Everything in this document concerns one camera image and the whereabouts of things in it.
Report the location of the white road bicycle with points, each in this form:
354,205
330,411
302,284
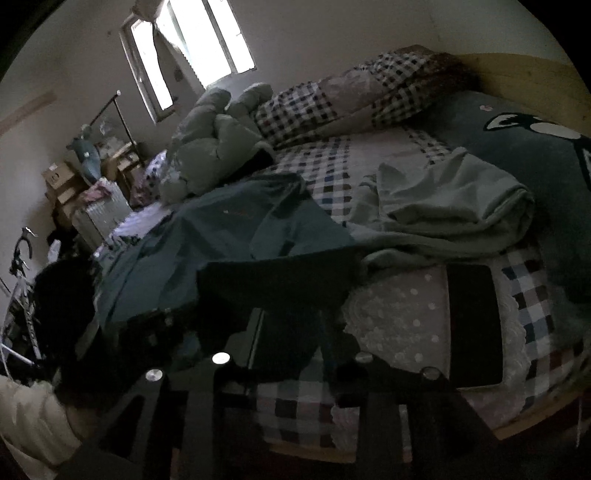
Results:
18,336

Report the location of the wooden bed frame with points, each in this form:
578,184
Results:
531,83

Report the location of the pale green duvet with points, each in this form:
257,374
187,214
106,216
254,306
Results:
217,143

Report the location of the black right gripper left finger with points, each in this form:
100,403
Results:
261,323

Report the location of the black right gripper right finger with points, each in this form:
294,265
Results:
408,346

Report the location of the black clothes rack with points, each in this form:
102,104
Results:
113,102

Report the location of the white curtain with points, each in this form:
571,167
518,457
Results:
170,60

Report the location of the stacked cardboard boxes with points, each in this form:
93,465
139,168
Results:
63,187

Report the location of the checkered bed sheet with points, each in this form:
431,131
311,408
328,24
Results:
332,168

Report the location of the purple floral pillow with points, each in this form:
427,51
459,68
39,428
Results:
145,186

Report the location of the window with white frame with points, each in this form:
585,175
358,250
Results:
211,40

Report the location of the dark teal penguin pillow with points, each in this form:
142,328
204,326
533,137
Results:
551,160

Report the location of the teal plush toy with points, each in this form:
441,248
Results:
87,155

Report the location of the teal blue sweater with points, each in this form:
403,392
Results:
260,242

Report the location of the light grey-green garment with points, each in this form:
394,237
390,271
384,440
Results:
459,208

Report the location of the checkered patchwork pillow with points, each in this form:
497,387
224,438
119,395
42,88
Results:
377,94

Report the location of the white wicker laundry basket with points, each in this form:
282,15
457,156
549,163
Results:
99,210

